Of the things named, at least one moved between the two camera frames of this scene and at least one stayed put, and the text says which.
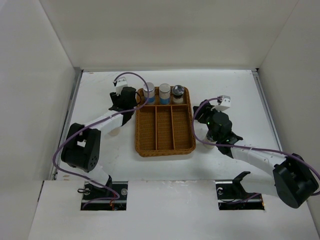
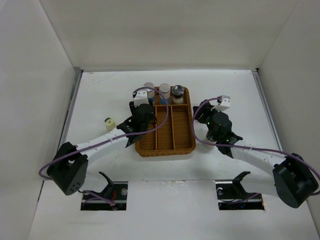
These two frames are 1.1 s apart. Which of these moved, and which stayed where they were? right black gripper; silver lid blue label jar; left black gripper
Moved: left black gripper
Stayed: silver lid blue label jar; right black gripper
